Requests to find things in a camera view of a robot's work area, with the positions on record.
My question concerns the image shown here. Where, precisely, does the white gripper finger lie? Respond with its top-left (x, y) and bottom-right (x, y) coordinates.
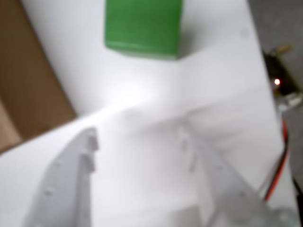
top-left (21, 127), bottom-right (99, 227)

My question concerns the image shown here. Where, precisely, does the white translucent gripper finger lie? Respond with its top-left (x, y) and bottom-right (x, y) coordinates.
top-left (177, 124), bottom-right (281, 227)

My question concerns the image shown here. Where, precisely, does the green cube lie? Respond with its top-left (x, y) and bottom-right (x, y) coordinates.
top-left (103, 0), bottom-right (184, 61)

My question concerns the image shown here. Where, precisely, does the brown cardboard box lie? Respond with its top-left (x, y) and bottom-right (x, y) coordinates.
top-left (0, 0), bottom-right (78, 154)

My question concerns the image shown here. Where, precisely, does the black circuit board red light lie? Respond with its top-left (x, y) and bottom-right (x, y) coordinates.
top-left (264, 42), bottom-right (296, 95)

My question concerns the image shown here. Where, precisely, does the red black gripper servo cable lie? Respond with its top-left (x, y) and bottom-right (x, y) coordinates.
top-left (261, 92), bottom-right (303, 204)

